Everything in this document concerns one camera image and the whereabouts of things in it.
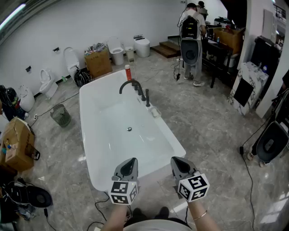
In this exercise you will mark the marble pattern vanity cabinet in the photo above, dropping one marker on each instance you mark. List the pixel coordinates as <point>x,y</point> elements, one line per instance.
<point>253,76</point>

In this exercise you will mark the dark wooden staircase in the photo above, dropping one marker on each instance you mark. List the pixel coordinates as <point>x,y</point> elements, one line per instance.
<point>234,13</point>

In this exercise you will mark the person's right black shoe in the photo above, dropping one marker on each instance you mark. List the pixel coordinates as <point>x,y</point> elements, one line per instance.
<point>162,212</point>

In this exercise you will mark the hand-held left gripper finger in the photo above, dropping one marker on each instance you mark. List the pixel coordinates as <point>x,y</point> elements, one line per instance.
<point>135,173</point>
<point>117,172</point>

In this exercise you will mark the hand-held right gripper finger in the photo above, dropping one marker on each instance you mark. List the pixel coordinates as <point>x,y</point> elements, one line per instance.
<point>190,168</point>
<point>175,171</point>

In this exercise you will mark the black metal railing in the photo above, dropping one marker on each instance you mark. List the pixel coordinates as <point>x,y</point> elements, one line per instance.
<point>280,10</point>

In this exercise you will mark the pile of packets and cloths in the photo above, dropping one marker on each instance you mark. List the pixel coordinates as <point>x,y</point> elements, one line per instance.
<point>97,47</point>

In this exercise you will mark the orange bottle white cap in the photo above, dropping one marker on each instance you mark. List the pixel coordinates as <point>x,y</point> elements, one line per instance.
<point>128,73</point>

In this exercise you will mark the black curved faucet spout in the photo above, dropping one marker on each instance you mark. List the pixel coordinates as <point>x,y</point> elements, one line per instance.
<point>126,82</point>

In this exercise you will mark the white round-bowl toilet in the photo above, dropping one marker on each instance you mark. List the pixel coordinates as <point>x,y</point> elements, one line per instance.
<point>116,52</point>

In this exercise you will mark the black wall bracket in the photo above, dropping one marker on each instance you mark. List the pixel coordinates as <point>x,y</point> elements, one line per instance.
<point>56,49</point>
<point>28,68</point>

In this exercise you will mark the white tall-lid toilet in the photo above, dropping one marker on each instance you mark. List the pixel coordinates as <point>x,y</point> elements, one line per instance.
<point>71,61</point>

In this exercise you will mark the ceiling tube light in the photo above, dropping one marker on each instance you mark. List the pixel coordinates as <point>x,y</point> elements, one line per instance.
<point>13,14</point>

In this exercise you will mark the person's left forearm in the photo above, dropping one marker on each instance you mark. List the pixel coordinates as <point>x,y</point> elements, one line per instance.
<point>115,218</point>

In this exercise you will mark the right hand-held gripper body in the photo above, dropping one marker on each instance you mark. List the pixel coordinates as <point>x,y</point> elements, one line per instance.
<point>194,187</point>

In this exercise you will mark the brown cardboard box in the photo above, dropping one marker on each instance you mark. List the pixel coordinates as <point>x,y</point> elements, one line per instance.
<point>98,64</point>

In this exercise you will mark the large open cardboard box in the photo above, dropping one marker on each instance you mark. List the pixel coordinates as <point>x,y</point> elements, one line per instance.
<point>19,144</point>

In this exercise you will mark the person's black shoe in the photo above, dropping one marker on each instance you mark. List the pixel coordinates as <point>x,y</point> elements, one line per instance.
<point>162,212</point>
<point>139,213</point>

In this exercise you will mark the white squat open-lid toilet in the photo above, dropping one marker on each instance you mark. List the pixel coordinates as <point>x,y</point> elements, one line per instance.
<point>48,85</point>

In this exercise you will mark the white and black appliance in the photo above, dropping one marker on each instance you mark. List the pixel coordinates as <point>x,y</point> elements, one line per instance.
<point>222,22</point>

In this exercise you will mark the grey oval pod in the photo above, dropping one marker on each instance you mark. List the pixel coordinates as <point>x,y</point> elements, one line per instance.
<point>190,53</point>
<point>40,198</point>
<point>272,142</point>

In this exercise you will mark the white pedal bin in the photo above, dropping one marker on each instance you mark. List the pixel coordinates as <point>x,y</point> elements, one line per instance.
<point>129,54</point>

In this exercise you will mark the white bathtub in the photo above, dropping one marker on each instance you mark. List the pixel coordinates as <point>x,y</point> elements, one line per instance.
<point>117,117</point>

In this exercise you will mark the white smart toilet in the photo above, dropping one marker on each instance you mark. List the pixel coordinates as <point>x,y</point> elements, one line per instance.
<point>142,47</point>

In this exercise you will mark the black cabinet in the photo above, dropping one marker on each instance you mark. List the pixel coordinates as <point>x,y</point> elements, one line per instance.
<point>264,54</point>

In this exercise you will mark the dark backpack green trim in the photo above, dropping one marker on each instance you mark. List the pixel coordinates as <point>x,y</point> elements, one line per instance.
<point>11,97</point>

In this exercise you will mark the black table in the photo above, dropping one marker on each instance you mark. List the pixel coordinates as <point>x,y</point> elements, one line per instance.
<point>217,52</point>

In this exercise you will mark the person's right forearm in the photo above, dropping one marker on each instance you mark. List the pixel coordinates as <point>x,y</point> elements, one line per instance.
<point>203,223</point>

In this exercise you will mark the black and white backpack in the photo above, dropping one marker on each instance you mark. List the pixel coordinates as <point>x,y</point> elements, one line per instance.
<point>190,27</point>

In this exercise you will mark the white egg-shaped toilet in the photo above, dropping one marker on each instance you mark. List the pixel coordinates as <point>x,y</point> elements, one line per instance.
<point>27,99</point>

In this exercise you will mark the person's left black shoe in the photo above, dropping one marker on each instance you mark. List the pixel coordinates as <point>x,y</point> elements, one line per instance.
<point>139,213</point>

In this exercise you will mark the small green bottle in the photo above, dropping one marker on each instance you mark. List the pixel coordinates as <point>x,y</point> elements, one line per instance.
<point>64,79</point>

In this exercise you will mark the wooden step platform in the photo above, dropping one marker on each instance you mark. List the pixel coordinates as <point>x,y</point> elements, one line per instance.
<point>166,49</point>

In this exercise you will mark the person's white shirt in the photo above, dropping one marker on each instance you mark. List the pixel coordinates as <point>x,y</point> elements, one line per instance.
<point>158,225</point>

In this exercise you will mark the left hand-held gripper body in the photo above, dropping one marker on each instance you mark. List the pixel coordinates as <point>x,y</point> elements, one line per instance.
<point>122,192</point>

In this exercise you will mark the clear soap dish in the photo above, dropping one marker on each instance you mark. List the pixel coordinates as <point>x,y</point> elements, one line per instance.
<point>155,112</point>

